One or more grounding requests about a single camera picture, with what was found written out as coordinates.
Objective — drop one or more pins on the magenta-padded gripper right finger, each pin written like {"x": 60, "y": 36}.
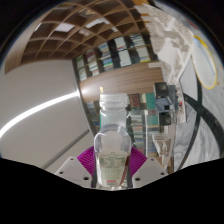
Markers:
{"x": 146, "y": 170}

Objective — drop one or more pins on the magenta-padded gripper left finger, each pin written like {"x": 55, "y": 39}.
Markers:
{"x": 75, "y": 170}

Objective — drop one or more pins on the clear plastic drink bottle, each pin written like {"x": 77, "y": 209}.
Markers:
{"x": 112, "y": 150}

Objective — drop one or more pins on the white ramp architectural model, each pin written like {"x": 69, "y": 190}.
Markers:
{"x": 161, "y": 145}

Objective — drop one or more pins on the straight ceiling light strip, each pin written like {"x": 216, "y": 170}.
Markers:
{"x": 36, "y": 110}

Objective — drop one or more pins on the dark cube architectural model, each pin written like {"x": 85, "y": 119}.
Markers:
{"x": 165, "y": 100}

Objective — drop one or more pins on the tall wall bookshelf with books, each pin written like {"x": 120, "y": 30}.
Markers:
{"x": 123, "y": 76}

